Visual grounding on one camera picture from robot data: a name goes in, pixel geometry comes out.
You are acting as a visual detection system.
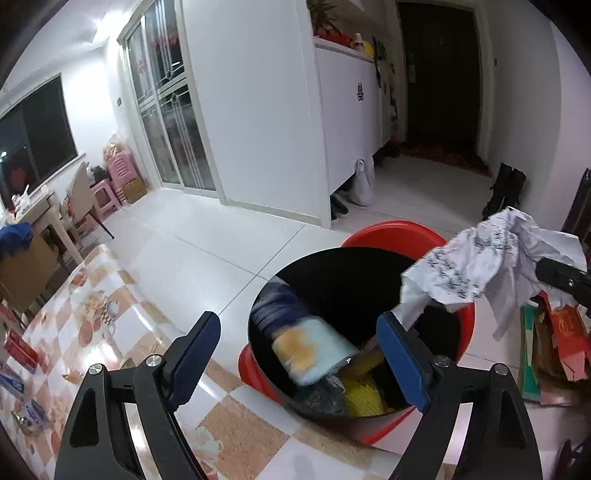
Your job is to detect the light blue packet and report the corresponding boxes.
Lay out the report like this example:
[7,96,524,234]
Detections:
[271,316,358,387]

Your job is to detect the white paper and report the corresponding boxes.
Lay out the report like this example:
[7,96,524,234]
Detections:
[399,207,588,341]

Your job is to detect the stack of pink stools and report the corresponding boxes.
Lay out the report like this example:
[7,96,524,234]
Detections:
[106,154,141,204]

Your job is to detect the dark entrance door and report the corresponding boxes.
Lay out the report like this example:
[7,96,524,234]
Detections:
[398,2,481,153]

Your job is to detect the red plastic chair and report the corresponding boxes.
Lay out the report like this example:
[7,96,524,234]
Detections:
[238,220,476,448]

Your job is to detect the blue white carton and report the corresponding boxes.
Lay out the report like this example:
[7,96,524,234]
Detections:
[0,362,26,400]

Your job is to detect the white wall cabinet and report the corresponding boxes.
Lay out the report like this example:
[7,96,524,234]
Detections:
[314,37,398,222]

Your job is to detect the printed checkered tablecloth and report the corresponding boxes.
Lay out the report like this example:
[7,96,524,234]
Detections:
[0,242,444,480]

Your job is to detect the potted plant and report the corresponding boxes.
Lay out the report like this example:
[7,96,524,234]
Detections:
[307,0,342,35]

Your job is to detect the dark window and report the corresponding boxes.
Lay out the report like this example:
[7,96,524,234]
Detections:
[0,74,78,195]

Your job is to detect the beige dining chair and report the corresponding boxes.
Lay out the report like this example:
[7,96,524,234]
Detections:
[69,161,115,241]

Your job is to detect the black boots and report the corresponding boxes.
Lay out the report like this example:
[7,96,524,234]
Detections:
[482,162,527,221]

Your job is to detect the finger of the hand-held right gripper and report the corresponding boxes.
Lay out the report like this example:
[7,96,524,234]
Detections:
[534,257,591,298]

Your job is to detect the small cardboard box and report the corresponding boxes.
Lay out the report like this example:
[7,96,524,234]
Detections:
[121,178,148,204]

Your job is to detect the pink plastic stool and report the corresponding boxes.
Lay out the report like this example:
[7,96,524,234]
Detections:
[90,180,123,220]

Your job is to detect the white plastic bag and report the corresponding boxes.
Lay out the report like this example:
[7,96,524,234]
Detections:
[347,158,376,207]

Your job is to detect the dark wooden furniture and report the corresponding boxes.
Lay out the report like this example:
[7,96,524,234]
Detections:
[561,168,591,241]

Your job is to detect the red doormat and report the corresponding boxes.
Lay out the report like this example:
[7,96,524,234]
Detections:
[399,143,494,178]

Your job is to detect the bag of snacks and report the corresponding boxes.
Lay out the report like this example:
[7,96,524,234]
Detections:
[102,134,132,160]

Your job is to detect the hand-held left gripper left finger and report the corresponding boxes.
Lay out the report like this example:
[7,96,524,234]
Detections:
[54,311,221,480]

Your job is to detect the white dining table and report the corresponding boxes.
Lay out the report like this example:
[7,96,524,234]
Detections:
[9,185,84,264]

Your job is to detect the red carton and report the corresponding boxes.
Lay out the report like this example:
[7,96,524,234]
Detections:
[2,331,40,370]

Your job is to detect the dark shoes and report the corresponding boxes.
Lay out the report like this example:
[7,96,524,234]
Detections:
[329,191,350,221]

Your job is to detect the small blue packet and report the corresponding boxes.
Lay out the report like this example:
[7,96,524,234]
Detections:
[11,399,49,435]

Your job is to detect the blue cloth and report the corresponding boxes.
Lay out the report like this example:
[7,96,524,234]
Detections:
[0,222,34,257]

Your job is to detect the sliding glass door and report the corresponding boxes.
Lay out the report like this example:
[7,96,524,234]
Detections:
[117,0,222,199]

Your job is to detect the blue white drink can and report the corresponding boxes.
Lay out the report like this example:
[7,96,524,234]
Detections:
[252,281,305,342]

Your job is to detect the large brown cardboard box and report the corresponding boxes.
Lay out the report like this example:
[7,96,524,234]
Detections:
[0,235,58,312]

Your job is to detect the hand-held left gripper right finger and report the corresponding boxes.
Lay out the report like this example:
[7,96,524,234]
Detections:
[376,311,543,480]

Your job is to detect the yellow foam fruit net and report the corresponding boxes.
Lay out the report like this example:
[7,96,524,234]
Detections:
[339,348,386,418]

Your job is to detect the clear plastic bag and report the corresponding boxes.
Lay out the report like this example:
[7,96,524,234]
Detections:
[295,376,347,416]

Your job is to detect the black trash bin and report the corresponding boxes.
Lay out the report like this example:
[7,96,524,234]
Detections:
[248,247,462,418]

